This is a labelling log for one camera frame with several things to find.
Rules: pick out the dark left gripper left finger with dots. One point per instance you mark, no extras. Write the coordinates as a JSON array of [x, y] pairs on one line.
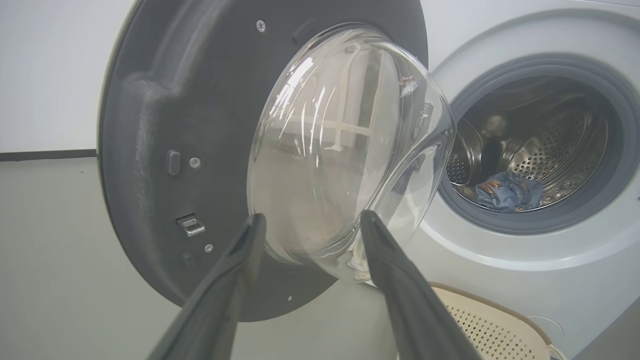
[[220, 300]]

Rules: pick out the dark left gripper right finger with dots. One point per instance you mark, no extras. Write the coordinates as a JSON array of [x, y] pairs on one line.
[[410, 310]]

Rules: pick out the blue garment with cream collar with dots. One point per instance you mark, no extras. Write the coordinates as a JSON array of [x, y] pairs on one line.
[[507, 192]]

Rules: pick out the black round glass washer door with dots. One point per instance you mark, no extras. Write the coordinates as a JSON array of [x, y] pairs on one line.
[[200, 125]]

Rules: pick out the cream perforated laundry basket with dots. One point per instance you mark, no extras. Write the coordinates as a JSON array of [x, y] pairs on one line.
[[490, 330]]

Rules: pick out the white front-load washing machine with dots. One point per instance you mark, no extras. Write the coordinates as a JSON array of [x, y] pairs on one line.
[[500, 260]]

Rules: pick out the round white filter cover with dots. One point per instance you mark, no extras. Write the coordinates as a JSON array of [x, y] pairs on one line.
[[547, 327]]

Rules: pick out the perforated steel washer drum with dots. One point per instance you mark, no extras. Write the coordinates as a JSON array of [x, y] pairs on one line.
[[560, 145]]

